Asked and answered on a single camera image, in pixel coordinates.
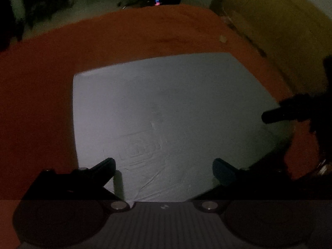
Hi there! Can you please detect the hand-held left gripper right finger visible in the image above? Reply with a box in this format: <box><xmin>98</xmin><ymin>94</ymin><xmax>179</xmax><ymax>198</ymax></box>
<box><xmin>193</xmin><ymin>158</ymin><xmax>308</xmax><ymax>212</ymax></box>

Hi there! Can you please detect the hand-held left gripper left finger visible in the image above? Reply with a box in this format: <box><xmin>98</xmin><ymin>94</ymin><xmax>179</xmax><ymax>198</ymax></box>
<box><xmin>22</xmin><ymin>158</ymin><xmax>130</xmax><ymax>212</ymax></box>

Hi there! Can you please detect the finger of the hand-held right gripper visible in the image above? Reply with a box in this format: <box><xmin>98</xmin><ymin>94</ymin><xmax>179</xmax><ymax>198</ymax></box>
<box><xmin>261</xmin><ymin>106</ymin><xmax>287</xmax><ymax>124</ymax></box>

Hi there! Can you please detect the white box lid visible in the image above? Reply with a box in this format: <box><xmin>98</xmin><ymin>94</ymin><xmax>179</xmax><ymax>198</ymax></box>
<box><xmin>73</xmin><ymin>52</ymin><xmax>295</xmax><ymax>203</ymax></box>

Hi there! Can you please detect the yellow wooden board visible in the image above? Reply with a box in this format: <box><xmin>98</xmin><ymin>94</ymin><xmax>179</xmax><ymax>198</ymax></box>
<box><xmin>220</xmin><ymin>0</ymin><xmax>332</xmax><ymax>94</ymax></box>

